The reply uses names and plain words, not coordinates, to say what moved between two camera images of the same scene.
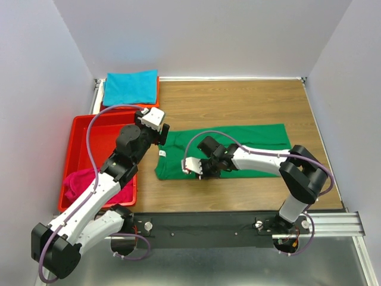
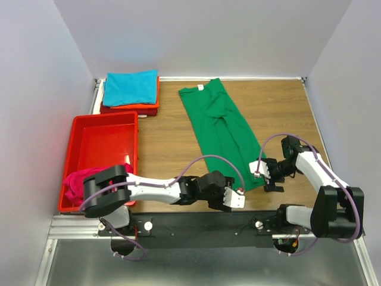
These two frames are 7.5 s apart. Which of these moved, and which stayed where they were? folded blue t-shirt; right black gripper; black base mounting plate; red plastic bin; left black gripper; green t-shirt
Moved: green t-shirt; right black gripper; left black gripper
Stayed: black base mounting plate; red plastic bin; folded blue t-shirt
